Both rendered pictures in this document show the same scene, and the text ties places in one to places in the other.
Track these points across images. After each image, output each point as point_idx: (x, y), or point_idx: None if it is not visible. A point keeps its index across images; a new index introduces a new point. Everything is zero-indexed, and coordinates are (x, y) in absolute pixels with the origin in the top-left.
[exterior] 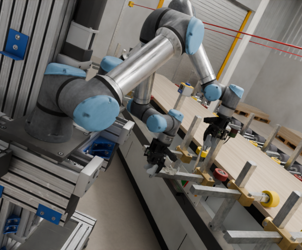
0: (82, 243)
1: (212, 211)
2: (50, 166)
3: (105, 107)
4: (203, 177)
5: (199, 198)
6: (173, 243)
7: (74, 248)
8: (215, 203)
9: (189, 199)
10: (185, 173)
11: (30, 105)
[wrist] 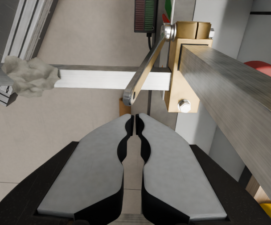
0: (43, 1)
1: (238, 50)
2: None
3: None
4: (169, 89)
5: (160, 91)
6: None
7: (33, 10)
8: (250, 49)
9: (156, 59)
10: (98, 74)
11: None
